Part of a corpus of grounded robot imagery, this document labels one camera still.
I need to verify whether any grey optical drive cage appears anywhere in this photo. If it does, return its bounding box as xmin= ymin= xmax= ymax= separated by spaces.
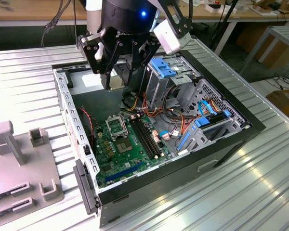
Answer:
xmin=144 ymin=55 xmax=201 ymax=109

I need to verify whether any yellow orange red wire bundle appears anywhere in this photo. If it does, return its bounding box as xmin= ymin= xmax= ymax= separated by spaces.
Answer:
xmin=120 ymin=91 xmax=192 ymax=135

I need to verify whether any blue data wire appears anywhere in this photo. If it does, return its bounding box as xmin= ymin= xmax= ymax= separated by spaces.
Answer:
xmin=197 ymin=99 xmax=219 ymax=116

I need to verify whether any black RAM slot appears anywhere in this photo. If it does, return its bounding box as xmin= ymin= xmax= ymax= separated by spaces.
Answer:
xmin=141 ymin=117 xmax=164 ymax=156
xmin=134 ymin=119 xmax=158 ymax=158
xmin=137 ymin=118 xmax=161 ymax=157
xmin=130 ymin=120 xmax=155 ymax=159

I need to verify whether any blue expansion slot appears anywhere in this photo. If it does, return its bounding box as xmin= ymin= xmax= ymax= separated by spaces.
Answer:
xmin=104 ymin=161 xmax=145 ymax=183

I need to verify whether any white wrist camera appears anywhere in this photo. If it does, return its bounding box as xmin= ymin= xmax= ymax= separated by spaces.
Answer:
xmin=153 ymin=0 xmax=192 ymax=55

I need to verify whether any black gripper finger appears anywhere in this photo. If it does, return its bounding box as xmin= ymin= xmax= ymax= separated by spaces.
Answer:
xmin=77 ymin=35 xmax=124 ymax=91
xmin=124 ymin=38 xmax=160 ymax=87

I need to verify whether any grey power supply unit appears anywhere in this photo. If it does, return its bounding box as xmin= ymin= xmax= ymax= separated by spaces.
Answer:
xmin=68 ymin=68 xmax=125 ymax=126

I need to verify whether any small white box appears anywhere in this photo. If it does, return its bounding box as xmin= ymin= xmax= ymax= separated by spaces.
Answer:
xmin=205 ymin=3 xmax=237 ymax=14

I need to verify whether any hard disk in blue carrier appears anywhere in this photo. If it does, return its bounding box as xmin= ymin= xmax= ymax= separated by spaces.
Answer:
xmin=194 ymin=110 xmax=232 ymax=129

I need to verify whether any blue plastic drive latch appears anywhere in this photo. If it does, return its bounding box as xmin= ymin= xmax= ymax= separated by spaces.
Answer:
xmin=150 ymin=57 xmax=181 ymax=79

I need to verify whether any metal frame table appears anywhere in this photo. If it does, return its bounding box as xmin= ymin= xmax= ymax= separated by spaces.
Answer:
xmin=239 ymin=25 xmax=289 ymax=77

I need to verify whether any metal socket cover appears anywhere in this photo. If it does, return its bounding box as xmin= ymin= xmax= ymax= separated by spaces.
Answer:
xmin=105 ymin=115 xmax=129 ymax=141

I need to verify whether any grey parts rack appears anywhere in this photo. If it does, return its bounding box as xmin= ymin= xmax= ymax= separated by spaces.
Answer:
xmin=0 ymin=121 xmax=65 ymax=223

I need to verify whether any green motherboard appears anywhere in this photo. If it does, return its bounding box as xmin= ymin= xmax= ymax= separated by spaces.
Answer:
xmin=92 ymin=113 xmax=178 ymax=190

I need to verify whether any brown cardboard box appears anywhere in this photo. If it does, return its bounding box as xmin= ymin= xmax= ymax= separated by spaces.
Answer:
xmin=266 ymin=88 xmax=289 ymax=123

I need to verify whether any black plastic case latch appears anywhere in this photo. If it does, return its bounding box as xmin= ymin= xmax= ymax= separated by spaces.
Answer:
xmin=72 ymin=158 xmax=99 ymax=215

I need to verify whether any twisted fan wire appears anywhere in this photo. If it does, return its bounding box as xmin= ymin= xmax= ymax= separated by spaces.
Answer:
xmin=79 ymin=107 xmax=95 ymax=148

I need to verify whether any grey disk bay cage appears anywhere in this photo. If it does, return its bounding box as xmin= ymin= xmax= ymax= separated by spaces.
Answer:
xmin=175 ymin=78 xmax=252 ymax=156

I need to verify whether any grey arm cable bundle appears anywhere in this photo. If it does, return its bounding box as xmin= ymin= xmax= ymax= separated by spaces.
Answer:
xmin=40 ymin=0 xmax=78 ymax=48

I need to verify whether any wooden desk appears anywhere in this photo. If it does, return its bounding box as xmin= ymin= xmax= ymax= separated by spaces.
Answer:
xmin=0 ymin=0 xmax=289 ymax=27

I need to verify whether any CPU socket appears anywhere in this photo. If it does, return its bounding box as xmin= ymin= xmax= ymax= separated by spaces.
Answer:
xmin=114 ymin=136 xmax=133 ymax=154

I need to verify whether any black PC case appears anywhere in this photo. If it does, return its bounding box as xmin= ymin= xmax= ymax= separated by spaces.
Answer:
xmin=52 ymin=49 xmax=267 ymax=228

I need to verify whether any white plug connector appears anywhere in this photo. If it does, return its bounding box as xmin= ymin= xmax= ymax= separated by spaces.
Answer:
xmin=158 ymin=129 xmax=180 ymax=142

